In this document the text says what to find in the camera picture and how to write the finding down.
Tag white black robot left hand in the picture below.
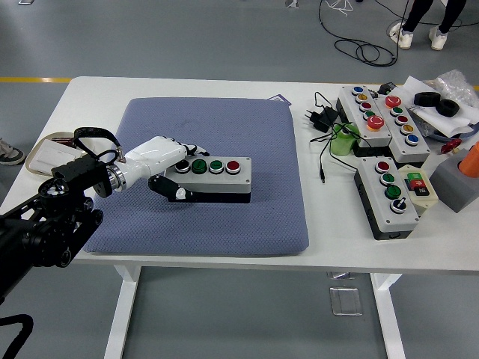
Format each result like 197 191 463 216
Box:
120 135 210 203

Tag grey four-button control box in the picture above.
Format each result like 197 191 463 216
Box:
164 156 252 205
353 156 420 241

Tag grey five-button box, blue end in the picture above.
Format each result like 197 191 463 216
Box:
335 85 393 157

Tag grey five-button box, mushroom end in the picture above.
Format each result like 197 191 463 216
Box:
373 94 432 169

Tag blue-grey padded mat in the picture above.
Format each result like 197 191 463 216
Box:
82 97 311 257

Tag beige shallow tray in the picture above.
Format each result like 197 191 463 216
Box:
25 130 97 177

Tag grey white shoe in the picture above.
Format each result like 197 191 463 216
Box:
0 137 26 166

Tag white table leg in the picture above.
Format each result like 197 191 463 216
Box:
370 272 407 359
103 264 142 359

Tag black power adapter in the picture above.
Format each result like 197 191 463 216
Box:
302 106 338 133

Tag green plastic cup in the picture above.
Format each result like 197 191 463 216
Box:
329 122 360 157

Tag metal floor outlet plate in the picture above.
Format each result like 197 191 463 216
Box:
329 286 363 317

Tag white foam sheet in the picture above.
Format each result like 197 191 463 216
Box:
402 76 479 136

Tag red valve knob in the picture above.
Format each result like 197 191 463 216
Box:
440 138 465 154

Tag person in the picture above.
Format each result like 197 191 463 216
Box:
388 0 467 52

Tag grey block holder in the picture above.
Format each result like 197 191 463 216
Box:
429 147 479 214

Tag clear bubble wrap bag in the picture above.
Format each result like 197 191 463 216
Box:
422 69 479 109

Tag blue bowl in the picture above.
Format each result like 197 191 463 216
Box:
426 123 479 143

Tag orange cylinder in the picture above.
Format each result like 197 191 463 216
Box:
459 141 479 180

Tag black adapter cord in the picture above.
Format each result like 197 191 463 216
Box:
309 91 362 184

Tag black floor cable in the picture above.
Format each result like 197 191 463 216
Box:
317 0 479 68

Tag white floor cord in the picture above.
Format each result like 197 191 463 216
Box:
324 0 355 18

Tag cream three-button switch box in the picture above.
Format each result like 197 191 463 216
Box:
397 165 439 217

